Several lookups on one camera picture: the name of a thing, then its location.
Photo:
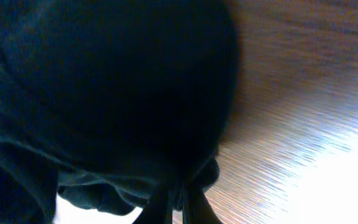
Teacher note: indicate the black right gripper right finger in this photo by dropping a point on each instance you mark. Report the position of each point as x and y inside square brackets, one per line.
[196, 208]

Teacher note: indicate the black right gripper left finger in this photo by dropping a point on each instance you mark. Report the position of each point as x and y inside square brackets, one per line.
[158, 210]

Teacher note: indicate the black t-shirt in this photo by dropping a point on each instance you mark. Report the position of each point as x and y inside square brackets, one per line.
[102, 102]

